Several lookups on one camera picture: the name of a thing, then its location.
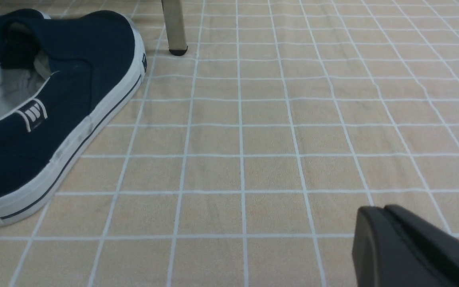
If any metal shoe rack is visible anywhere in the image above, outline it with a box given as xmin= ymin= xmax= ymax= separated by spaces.
xmin=161 ymin=0 xmax=188 ymax=57

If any navy slip-on shoe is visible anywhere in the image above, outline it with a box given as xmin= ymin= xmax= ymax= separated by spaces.
xmin=0 ymin=9 xmax=147 ymax=226

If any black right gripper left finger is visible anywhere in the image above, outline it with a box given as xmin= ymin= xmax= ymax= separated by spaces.
xmin=352 ymin=206 xmax=454 ymax=287

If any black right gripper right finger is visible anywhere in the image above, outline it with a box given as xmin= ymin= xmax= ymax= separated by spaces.
xmin=384 ymin=204 xmax=459 ymax=287

